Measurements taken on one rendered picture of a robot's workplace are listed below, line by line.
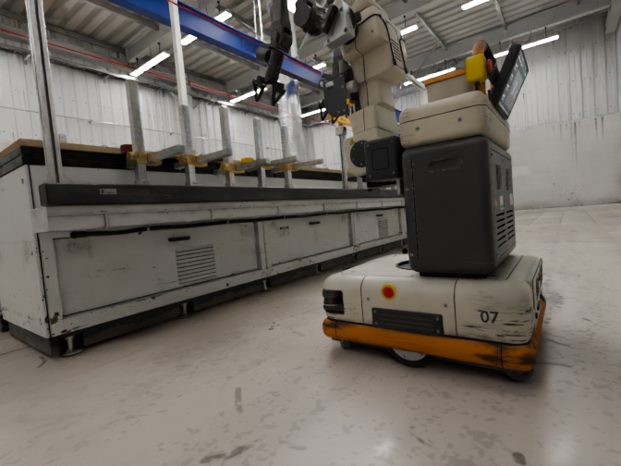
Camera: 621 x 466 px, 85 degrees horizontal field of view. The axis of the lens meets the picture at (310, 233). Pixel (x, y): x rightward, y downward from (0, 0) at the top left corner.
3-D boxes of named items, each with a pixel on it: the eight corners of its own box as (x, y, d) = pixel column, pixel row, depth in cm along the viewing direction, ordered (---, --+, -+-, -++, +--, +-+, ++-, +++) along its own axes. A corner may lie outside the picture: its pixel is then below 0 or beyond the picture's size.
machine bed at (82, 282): (435, 236, 544) (432, 181, 539) (48, 363, 138) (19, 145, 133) (394, 237, 585) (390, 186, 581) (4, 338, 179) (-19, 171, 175)
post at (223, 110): (236, 193, 191) (227, 105, 188) (231, 193, 188) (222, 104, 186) (232, 193, 193) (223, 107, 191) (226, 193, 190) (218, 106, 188)
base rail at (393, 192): (448, 195, 526) (447, 189, 526) (47, 204, 120) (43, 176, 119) (443, 196, 531) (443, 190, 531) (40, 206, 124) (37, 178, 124)
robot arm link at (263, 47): (278, 30, 132) (293, 39, 139) (259, 26, 138) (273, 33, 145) (269, 64, 136) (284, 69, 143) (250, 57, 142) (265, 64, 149)
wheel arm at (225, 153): (233, 156, 159) (232, 147, 158) (227, 156, 156) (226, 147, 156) (180, 170, 185) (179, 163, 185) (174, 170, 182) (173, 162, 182)
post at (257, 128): (267, 196, 211) (260, 117, 208) (263, 196, 208) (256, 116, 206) (263, 197, 213) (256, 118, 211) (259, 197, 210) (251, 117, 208)
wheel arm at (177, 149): (186, 154, 139) (184, 143, 139) (177, 153, 136) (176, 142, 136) (133, 170, 165) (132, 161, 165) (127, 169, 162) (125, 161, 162)
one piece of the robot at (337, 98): (385, 122, 151) (382, 72, 150) (355, 110, 129) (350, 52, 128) (354, 130, 161) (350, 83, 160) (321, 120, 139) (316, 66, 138)
